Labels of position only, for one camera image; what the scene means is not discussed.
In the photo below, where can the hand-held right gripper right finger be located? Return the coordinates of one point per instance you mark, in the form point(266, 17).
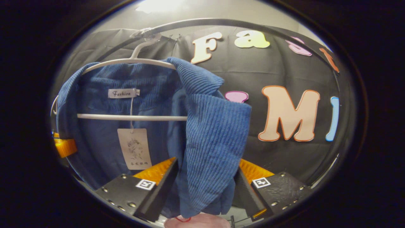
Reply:
point(245, 193)

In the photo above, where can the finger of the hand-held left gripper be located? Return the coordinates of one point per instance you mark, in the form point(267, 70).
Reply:
point(65, 147)

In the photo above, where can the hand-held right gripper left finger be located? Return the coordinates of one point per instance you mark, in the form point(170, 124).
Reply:
point(161, 186)

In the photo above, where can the pink laundry hamper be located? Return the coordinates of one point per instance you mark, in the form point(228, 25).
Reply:
point(197, 221)

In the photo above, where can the white clothes hanger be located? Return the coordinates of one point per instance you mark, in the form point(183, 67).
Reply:
point(133, 117)

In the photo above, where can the black clothes rack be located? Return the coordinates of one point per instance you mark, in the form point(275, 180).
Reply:
point(205, 21)

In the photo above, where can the black backdrop cloth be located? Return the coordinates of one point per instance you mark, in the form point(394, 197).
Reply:
point(284, 69)

